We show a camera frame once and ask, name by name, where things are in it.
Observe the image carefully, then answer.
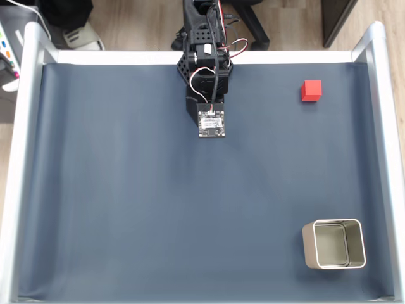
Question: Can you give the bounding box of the bare circuit board camera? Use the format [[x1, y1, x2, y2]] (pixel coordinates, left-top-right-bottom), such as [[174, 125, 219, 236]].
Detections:
[[198, 103, 227, 139]]

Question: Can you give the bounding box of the black camera cable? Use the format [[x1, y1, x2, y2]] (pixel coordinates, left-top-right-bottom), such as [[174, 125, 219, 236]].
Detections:
[[205, 4, 222, 111]]

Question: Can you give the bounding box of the dark wooden cabinet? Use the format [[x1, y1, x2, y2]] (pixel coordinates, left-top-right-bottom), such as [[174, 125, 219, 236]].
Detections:
[[321, 0, 360, 48]]

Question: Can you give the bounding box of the black box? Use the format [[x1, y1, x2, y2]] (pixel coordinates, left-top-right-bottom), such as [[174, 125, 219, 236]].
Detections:
[[40, 0, 94, 48]]

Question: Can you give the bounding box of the square metal tin container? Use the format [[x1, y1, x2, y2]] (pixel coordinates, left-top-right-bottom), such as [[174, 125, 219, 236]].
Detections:
[[302, 218, 367, 270]]

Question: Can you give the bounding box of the red cube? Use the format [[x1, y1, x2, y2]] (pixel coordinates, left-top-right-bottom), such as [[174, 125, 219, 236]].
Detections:
[[301, 79, 323, 103]]

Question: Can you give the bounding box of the white red servo wire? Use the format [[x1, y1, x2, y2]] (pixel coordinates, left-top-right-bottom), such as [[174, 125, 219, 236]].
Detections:
[[189, 66, 218, 111], [221, 37, 249, 60]]

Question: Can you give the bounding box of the blue-grey table mat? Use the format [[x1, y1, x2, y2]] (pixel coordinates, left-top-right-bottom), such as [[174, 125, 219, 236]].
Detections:
[[17, 61, 396, 301]]

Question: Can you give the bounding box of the white cable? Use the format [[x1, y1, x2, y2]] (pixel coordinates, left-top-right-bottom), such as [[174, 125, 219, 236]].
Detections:
[[6, 0, 52, 41]]

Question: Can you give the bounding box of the white metal table frame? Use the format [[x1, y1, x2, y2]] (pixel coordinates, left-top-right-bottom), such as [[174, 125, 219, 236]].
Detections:
[[0, 20, 405, 304]]

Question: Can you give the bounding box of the white device with coloured buttons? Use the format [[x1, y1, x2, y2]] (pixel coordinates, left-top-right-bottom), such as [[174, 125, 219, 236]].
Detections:
[[0, 6, 44, 92]]

